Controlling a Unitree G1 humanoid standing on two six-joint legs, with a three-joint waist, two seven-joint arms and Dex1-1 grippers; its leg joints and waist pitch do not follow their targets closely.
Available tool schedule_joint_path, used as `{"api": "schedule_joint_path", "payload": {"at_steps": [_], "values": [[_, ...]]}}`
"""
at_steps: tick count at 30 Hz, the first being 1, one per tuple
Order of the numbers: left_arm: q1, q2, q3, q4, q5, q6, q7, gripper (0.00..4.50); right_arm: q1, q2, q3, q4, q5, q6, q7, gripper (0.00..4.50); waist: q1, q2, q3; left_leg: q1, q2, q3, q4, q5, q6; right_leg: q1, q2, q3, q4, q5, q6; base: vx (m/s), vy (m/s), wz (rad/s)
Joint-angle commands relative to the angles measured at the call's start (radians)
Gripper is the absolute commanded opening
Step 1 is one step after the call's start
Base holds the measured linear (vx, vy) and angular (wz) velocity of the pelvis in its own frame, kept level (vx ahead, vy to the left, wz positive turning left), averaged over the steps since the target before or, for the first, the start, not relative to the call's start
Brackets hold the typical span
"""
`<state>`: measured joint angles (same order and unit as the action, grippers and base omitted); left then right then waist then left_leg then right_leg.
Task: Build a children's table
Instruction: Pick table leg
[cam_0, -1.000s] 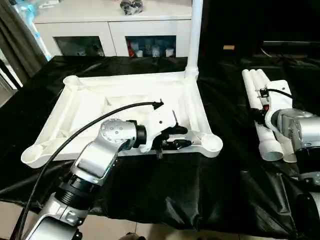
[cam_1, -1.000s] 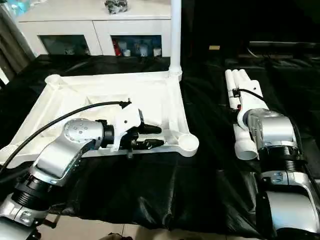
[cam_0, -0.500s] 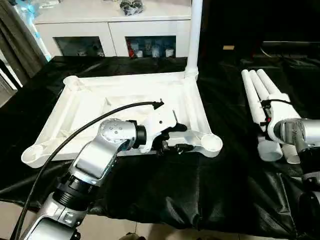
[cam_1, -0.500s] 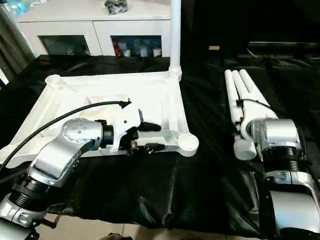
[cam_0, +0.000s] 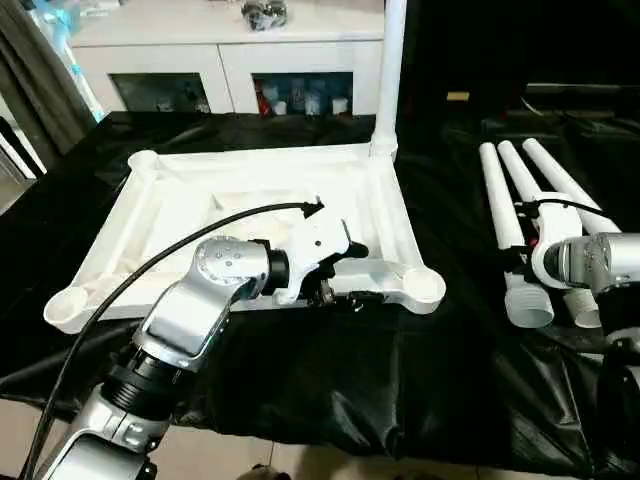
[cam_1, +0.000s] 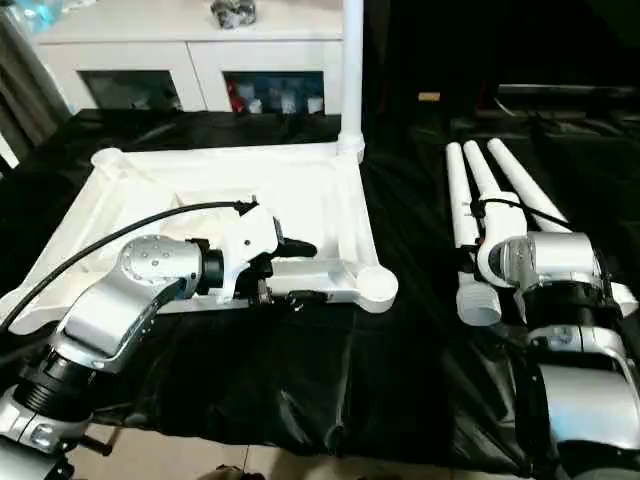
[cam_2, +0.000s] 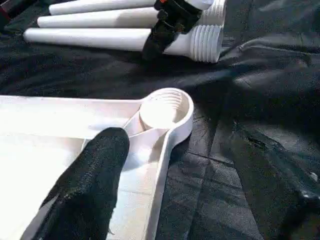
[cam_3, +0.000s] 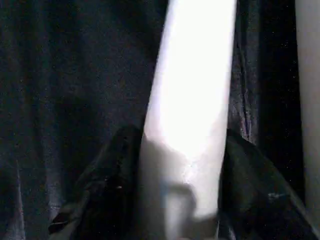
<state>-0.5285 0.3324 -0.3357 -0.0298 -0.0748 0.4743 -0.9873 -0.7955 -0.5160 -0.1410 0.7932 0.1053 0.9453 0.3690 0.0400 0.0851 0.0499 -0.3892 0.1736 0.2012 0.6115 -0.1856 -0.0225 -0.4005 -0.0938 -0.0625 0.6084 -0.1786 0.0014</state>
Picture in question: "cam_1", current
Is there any white plastic table top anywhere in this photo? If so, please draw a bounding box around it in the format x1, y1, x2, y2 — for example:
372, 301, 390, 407
0, 142, 400, 337

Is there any white plastic table leg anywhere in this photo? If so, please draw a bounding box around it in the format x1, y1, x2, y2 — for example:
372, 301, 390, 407
337, 0, 367, 159
462, 139, 506, 201
486, 137, 640, 307
443, 141, 502, 326

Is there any black glossy mat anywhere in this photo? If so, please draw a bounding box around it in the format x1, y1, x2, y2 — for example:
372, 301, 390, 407
0, 107, 640, 476

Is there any dark robot torso part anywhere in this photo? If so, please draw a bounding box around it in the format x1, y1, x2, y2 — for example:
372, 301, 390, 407
214, 464, 261, 480

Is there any white cabinet with glass doors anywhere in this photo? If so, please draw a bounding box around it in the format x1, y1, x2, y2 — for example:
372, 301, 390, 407
37, 0, 346, 115

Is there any black bundle on cabinet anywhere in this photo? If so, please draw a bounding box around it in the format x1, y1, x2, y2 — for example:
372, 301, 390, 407
209, 0, 259, 30

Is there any grey curtain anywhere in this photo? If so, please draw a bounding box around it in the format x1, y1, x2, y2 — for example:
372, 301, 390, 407
0, 9, 71, 166

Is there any light blue plastic wrap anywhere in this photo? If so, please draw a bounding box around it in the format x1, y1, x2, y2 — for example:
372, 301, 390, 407
22, 0, 69, 26

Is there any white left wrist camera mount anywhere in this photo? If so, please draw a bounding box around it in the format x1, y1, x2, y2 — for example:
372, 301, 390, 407
219, 202, 280, 304

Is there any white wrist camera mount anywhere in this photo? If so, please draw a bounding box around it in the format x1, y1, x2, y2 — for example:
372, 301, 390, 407
219, 202, 280, 304
474, 192, 527, 287

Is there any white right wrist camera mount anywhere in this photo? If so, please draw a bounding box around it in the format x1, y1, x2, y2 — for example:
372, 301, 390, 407
474, 192, 527, 287

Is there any black folding table frame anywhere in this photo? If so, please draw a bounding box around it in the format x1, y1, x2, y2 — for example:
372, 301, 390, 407
79, 427, 121, 457

